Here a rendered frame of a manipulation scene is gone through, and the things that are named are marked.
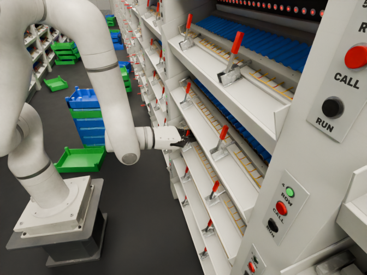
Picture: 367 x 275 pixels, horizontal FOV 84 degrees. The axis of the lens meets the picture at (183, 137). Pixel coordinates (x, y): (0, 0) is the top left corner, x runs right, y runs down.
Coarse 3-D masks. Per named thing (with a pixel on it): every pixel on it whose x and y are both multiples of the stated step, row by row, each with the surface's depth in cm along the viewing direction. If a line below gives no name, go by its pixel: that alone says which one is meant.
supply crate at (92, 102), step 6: (84, 90) 153; (90, 90) 153; (72, 96) 145; (78, 96) 154; (84, 96) 155; (72, 102) 138; (78, 102) 138; (84, 102) 138; (90, 102) 138; (96, 102) 138; (72, 108) 140; (78, 108) 141
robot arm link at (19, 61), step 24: (0, 0) 39; (24, 0) 43; (0, 24) 41; (24, 24) 45; (0, 48) 47; (24, 48) 49; (0, 72) 51; (24, 72) 54; (0, 96) 54; (24, 96) 59; (0, 120) 57; (0, 144) 58
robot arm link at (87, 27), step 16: (48, 0) 50; (64, 0) 46; (80, 0) 47; (48, 16) 52; (64, 16) 46; (80, 16) 47; (96, 16) 48; (64, 32) 50; (80, 32) 48; (96, 32) 49; (80, 48) 51; (96, 48) 50; (112, 48) 54; (96, 64) 52
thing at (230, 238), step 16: (192, 144) 84; (192, 160) 78; (192, 176) 73; (208, 192) 66; (208, 208) 62; (224, 208) 60; (224, 224) 57; (240, 224) 56; (224, 240) 54; (240, 240) 53
